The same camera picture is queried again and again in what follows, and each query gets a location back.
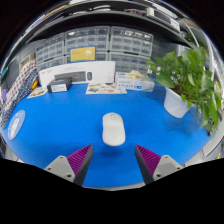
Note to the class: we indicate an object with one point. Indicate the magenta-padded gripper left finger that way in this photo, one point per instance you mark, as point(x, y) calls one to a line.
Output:
point(60, 166)

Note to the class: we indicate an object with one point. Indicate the yellow and blue box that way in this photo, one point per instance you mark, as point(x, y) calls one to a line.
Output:
point(82, 54)

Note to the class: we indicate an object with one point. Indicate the white computer mouse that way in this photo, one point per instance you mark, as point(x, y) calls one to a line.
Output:
point(113, 131)

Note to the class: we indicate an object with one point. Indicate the small black box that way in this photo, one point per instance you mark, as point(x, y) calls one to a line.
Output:
point(59, 85)

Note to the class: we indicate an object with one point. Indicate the white and blue tissue box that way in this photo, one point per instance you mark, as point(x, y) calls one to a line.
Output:
point(135, 83)

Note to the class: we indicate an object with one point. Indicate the dark wall shelf unit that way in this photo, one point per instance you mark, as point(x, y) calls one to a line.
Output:
point(110, 16)

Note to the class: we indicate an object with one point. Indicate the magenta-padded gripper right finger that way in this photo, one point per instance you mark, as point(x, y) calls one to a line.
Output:
point(166, 165)

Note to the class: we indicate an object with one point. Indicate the green plant in white pot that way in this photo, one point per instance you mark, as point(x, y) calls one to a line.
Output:
point(190, 78)

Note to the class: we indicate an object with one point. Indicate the white woven basket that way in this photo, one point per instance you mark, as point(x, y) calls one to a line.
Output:
point(26, 61)

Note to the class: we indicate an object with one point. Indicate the red blue checkered cloth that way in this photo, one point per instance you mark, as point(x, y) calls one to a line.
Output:
point(20, 81)

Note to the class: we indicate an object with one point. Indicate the long white keyboard box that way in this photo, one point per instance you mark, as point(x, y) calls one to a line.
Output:
point(100, 71)

